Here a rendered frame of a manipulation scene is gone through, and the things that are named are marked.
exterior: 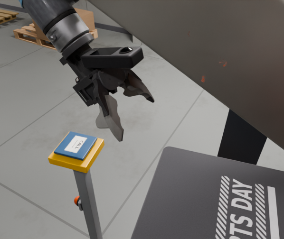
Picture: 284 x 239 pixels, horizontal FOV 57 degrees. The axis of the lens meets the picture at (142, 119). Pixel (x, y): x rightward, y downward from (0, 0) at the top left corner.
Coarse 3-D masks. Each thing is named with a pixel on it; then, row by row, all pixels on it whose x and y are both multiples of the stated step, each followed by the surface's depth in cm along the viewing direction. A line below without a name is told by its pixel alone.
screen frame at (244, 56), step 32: (96, 0) 9; (128, 0) 9; (160, 0) 8; (192, 0) 8; (224, 0) 8; (256, 0) 7; (160, 32) 9; (192, 32) 9; (224, 32) 8; (256, 32) 8; (192, 64) 9; (224, 64) 9; (256, 64) 9; (224, 96) 10; (256, 96) 9; (256, 128) 10
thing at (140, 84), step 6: (132, 78) 56; (126, 84) 56; (132, 84) 55; (138, 84) 57; (144, 84) 58; (126, 90) 59; (132, 90) 57; (138, 90) 57; (144, 90) 58; (144, 96) 59; (150, 96) 59
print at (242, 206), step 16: (224, 176) 74; (224, 192) 70; (240, 192) 70; (256, 192) 70; (272, 192) 70; (224, 208) 66; (240, 208) 66; (256, 208) 66; (272, 208) 66; (224, 224) 63; (240, 224) 63; (256, 224) 63; (272, 224) 63
